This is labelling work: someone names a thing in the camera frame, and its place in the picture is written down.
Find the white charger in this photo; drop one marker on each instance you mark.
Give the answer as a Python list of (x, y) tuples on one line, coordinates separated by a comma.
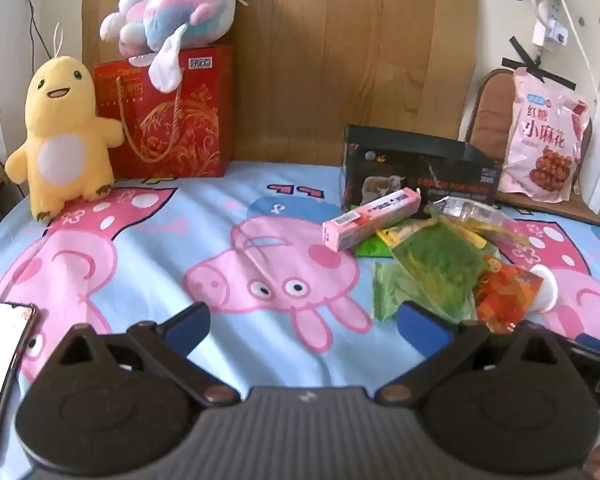
[(550, 35)]

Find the brown seat cushion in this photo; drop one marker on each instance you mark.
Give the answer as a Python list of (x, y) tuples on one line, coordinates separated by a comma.
[(485, 110)]

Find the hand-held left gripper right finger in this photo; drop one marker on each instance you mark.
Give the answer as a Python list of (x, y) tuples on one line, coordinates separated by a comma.
[(422, 322)]

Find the black printed box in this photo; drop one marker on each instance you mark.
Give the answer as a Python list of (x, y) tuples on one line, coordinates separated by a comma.
[(430, 170)]

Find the white power strip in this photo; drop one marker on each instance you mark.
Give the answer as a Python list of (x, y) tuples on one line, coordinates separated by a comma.
[(552, 7)]

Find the orange red snack packet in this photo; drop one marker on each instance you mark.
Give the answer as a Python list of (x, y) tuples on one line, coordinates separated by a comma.
[(500, 295)]

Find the printed blanket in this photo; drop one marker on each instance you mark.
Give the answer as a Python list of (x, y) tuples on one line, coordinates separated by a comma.
[(180, 220)]

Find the yellow snack packet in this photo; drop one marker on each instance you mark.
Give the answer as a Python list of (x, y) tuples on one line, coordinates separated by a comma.
[(397, 235)]

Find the long black tape strip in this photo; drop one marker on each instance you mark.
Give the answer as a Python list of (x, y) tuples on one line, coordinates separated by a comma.
[(555, 77)]

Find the smartphone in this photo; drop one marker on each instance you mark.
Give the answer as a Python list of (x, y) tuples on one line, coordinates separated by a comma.
[(5, 360)]

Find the clear snack packet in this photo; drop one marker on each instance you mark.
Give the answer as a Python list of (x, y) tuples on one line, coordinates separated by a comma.
[(470, 215)]

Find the pastel plush toy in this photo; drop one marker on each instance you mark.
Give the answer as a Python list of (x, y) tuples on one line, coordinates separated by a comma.
[(190, 15)]

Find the bright green snack packet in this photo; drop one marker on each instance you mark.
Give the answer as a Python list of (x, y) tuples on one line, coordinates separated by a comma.
[(370, 249)]

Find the large yellow-green snack packet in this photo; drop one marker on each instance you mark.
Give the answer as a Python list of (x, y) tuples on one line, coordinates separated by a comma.
[(440, 265)]

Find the long pink snack box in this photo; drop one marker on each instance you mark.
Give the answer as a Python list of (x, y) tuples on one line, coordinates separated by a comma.
[(370, 217)]

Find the white cup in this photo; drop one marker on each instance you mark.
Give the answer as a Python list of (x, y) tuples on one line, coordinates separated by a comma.
[(547, 290)]

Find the yellow plush chick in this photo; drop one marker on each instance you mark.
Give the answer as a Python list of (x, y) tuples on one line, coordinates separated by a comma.
[(60, 125)]

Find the red gift bag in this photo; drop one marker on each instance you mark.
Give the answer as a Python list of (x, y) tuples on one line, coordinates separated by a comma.
[(200, 125)]

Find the translucent leafy green packet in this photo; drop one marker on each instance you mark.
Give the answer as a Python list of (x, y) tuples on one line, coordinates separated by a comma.
[(387, 290)]

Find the large pink snack bag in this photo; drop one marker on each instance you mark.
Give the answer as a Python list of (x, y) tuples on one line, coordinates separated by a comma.
[(540, 130)]

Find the wooden board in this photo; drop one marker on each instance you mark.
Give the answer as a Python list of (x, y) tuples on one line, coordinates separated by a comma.
[(305, 60)]

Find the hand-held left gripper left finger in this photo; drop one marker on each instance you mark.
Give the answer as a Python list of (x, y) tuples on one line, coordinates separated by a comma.
[(190, 321)]

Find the short black tape strip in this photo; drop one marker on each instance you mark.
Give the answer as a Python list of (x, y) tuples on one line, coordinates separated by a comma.
[(522, 50)]

